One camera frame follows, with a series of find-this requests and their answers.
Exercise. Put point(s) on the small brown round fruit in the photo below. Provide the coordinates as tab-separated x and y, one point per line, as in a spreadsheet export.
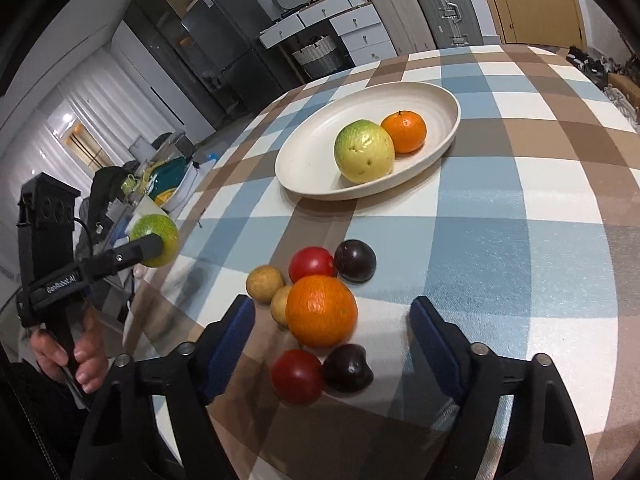
280	307
264	284

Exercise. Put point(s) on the dark grey refrigerator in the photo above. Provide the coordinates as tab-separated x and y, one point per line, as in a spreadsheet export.
225	45

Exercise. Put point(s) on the white drawer cabinet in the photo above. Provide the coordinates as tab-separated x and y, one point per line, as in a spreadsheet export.
350	22

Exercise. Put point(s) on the small mandarin orange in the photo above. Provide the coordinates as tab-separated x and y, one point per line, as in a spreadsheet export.
405	130

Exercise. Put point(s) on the person's left forearm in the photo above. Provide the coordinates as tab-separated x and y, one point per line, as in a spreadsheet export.
35	420

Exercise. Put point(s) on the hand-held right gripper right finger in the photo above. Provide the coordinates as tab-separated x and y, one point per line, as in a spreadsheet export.
431	340

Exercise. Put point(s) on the yellow-green guava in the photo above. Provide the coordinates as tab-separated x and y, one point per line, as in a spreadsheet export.
364	152

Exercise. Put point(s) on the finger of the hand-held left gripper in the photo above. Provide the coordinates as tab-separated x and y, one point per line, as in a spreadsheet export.
125	255

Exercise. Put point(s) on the red tomato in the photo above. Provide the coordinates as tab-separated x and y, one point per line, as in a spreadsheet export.
297	377
312	264

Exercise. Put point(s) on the white standing air conditioner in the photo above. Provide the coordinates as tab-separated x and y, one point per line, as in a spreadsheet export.
150	75

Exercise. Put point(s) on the black bag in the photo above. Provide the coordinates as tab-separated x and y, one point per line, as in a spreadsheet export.
107	190

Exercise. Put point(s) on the person's left hand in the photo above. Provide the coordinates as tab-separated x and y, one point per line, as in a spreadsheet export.
92	365

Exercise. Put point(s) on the wooden door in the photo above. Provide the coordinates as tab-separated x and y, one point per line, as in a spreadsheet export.
535	0

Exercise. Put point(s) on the silver suitcase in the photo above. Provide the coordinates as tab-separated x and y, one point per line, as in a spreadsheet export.
445	5

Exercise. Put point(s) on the green citrus fruit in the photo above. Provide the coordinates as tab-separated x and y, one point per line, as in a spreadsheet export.
156	227

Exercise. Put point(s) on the dark purple plum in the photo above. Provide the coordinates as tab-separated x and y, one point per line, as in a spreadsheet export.
355	260
347	367

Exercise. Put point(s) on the woven wicker basket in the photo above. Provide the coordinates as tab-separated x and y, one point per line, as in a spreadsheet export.
320	57

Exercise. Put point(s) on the checked tablecloth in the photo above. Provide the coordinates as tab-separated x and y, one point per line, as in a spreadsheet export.
475	210

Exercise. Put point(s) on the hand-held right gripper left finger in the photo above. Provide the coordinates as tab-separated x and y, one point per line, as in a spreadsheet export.
236	337

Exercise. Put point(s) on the large orange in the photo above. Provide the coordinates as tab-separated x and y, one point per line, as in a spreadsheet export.
322	312

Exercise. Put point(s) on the beige suitcase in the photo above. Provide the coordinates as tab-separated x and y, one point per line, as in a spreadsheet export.
397	12

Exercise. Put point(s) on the cream oval plate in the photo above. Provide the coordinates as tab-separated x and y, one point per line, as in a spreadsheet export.
310	152

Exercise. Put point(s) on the scattered dark shoes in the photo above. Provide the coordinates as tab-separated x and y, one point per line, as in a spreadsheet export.
595	67

